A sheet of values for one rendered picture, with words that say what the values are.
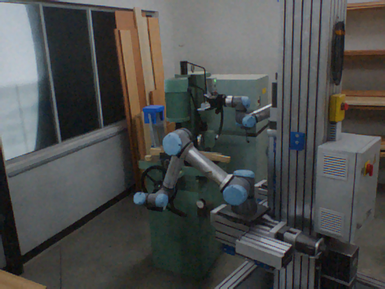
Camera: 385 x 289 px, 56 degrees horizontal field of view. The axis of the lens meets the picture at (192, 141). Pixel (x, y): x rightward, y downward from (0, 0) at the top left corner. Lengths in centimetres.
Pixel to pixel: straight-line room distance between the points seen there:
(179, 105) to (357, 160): 130
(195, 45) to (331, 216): 361
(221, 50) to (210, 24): 37
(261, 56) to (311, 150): 297
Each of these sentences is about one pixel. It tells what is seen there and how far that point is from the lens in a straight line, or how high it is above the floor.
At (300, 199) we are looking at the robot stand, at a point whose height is 91.
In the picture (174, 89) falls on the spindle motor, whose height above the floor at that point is 144.
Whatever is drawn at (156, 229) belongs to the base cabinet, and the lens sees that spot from 295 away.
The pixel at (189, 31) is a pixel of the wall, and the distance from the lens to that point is 517.
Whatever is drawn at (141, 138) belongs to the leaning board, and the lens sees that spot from 408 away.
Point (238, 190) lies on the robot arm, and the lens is 188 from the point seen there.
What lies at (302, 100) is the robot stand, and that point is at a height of 144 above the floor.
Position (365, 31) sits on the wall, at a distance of 465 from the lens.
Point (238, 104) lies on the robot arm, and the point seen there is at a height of 135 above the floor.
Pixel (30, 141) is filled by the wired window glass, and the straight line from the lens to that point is 341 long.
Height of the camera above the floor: 175
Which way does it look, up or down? 15 degrees down
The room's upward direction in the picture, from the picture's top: 3 degrees counter-clockwise
